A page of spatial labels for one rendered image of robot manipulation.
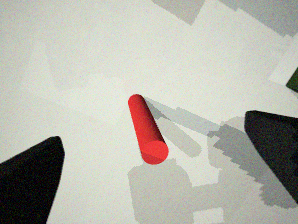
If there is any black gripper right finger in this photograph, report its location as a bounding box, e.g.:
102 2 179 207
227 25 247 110
244 110 298 205

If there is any red peg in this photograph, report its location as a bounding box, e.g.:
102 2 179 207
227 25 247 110
128 94 169 165

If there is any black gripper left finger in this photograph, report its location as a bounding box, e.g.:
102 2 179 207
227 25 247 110
0 136 65 224

